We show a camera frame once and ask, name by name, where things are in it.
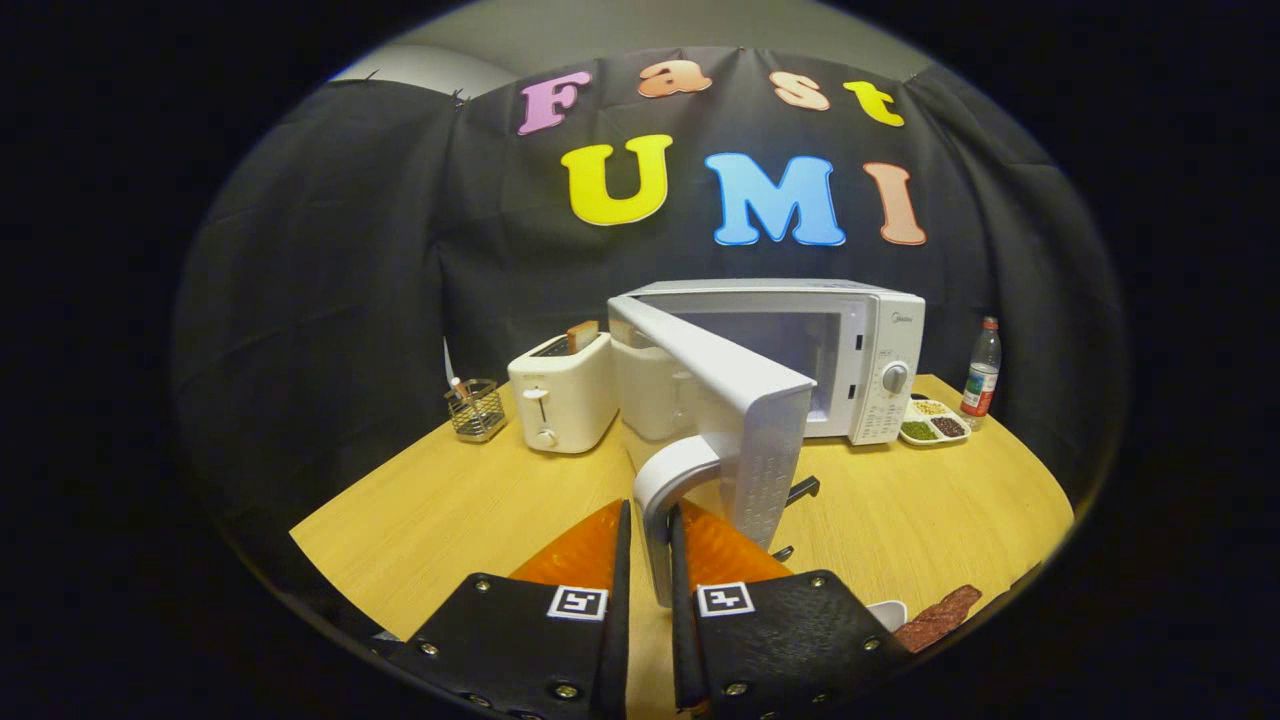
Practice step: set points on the white divided dish of beans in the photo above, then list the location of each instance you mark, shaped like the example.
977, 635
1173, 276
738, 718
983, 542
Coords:
920, 431

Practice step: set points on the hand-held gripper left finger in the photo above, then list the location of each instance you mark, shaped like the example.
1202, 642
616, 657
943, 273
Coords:
618, 620

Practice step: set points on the white toaster oven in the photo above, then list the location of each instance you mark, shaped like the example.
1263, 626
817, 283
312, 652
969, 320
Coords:
760, 400

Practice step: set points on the white bread toaster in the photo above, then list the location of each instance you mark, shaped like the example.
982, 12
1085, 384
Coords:
565, 400

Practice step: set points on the clear plastic water bottle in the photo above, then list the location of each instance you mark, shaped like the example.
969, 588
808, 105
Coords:
982, 380

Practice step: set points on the dried meat strip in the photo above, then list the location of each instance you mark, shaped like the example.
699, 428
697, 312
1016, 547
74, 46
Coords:
935, 620

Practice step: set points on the white plate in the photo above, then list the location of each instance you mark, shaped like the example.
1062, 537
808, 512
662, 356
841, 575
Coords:
888, 612

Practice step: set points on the toasted bread slice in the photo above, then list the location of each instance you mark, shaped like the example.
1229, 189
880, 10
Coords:
583, 335

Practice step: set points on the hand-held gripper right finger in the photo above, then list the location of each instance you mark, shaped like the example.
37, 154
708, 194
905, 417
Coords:
682, 640

